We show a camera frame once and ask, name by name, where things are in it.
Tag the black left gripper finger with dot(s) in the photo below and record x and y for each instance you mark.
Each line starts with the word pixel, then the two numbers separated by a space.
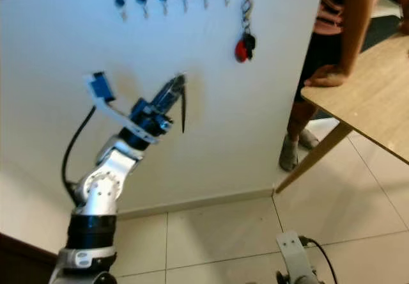
pixel 183 108
pixel 171 91

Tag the person bare forearm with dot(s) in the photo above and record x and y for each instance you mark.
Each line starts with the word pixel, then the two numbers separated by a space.
pixel 361 22

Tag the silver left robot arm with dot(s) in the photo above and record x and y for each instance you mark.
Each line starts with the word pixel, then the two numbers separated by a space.
pixel 102 188

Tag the person bare hand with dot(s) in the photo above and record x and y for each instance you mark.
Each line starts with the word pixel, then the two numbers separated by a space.
pixel 327 76

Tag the white partition panel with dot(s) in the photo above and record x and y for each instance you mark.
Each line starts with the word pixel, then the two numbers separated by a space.
pixel 230 130

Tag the key bunch with red fob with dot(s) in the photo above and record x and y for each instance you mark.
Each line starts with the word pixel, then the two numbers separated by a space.
pixel 241 51

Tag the beige baseboard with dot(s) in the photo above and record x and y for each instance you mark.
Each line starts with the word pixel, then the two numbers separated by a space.
pixel 198 202

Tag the person bare leg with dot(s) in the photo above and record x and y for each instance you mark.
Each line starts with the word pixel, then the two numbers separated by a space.
pixel 297 121

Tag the slanted wooden table leg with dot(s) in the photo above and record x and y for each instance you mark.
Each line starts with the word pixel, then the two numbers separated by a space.
pixel 313 159

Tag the black shorts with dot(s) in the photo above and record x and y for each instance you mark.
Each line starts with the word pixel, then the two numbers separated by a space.
pixel 319 50

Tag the light wooden table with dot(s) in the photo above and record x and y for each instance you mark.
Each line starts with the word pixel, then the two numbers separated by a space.
pixel 370 98

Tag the dark brown furniture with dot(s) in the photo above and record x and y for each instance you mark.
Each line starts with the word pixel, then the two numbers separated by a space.
pixel 29 265

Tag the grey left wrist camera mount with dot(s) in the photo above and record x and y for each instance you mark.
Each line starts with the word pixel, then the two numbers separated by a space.
pixel 118 114

